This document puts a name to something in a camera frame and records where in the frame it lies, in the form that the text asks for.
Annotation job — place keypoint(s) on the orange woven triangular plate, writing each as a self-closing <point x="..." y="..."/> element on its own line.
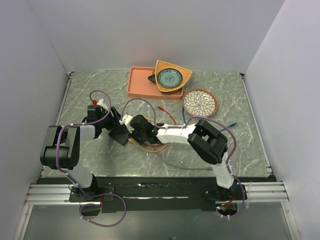
<point x="186" y="74"/>

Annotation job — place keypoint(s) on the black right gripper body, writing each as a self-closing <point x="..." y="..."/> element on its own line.
<point x="139" y="138"/>

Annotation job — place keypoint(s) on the white floral round plate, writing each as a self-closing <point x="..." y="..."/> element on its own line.
<point x="199" y="102"/>

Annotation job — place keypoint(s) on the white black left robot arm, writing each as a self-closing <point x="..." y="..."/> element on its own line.
<point x="61" y="146"/>

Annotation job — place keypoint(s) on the black small bowl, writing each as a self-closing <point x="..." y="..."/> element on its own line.
<point x="152" y="78"/>

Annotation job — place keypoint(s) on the aluminium frame rail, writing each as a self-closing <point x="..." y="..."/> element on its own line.
<point x="59" y="194"/>

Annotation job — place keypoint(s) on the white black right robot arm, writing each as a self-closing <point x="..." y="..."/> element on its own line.
<point x="209" y="143"/>

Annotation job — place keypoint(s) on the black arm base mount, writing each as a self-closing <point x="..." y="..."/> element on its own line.
<point x="152" y="193"/>

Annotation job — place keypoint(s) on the salmon pink tray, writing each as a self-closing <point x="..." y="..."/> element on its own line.
<point x="139" y="86"/>

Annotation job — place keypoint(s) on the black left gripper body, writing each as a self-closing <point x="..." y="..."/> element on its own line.
<point x="107" y="121"/>

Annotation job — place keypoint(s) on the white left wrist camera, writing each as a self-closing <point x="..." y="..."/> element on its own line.
<point x="100" y="103"/>

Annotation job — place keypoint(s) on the teal patterned round dish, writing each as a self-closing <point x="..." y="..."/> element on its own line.
<point x="169" y="78"/>

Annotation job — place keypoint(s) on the black network switch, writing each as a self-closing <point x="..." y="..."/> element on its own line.
<point x="120" y="134"/>

